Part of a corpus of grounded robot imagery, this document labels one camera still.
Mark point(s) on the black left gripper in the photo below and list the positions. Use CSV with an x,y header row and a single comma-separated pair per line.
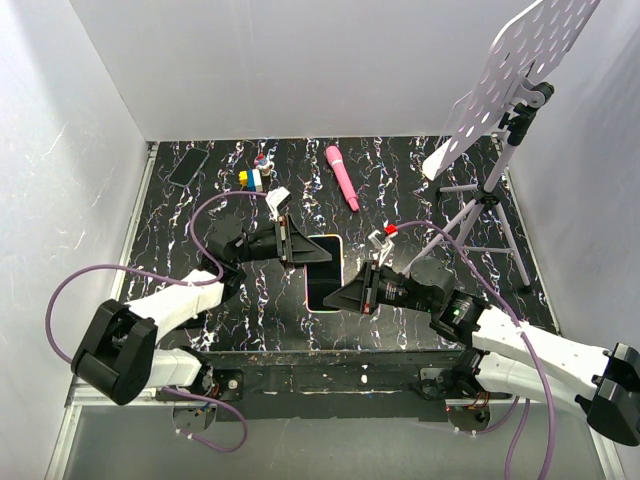
x,y
293,246

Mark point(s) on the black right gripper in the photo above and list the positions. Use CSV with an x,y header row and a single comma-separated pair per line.
x,y
360,295

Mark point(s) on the pink phone case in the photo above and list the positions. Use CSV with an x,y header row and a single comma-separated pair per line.
x,y
342,270

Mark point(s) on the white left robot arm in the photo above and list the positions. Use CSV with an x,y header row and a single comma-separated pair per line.
x,y
119,354

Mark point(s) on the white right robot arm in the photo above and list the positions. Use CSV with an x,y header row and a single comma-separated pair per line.
x,y
504,356

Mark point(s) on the dark phone blue case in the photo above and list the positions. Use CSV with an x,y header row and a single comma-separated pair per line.
x,y
188,167

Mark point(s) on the colourful toy block stack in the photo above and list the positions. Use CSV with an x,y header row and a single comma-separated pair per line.
x,y
251,180

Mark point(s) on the small toy figure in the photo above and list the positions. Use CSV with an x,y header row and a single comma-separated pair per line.
x,y
264,165

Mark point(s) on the pink cylindrical wand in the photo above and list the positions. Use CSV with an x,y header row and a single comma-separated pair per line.
x,y
336,162

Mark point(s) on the purple music stand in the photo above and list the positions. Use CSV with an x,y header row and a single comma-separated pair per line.
x,y
508,95

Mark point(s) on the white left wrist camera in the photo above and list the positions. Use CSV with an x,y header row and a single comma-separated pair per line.
x,y
276,200

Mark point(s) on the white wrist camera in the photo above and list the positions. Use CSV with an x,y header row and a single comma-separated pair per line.
x,y
382,241
276,200

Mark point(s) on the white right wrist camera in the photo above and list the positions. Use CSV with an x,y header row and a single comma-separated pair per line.
x,y
382,241

